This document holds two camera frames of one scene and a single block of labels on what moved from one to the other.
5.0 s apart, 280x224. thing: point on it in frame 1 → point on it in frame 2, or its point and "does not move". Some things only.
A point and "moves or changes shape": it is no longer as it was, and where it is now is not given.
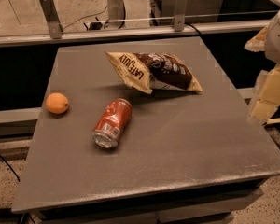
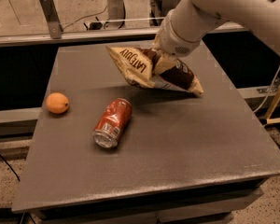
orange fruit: (57, 103) does not move
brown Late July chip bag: (149, 71) moves or changes shape
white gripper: (279, 38) → (174, 41)
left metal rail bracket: (50, 15) does not move
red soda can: (112, 123) does not move
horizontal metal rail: (244, 28) does not move
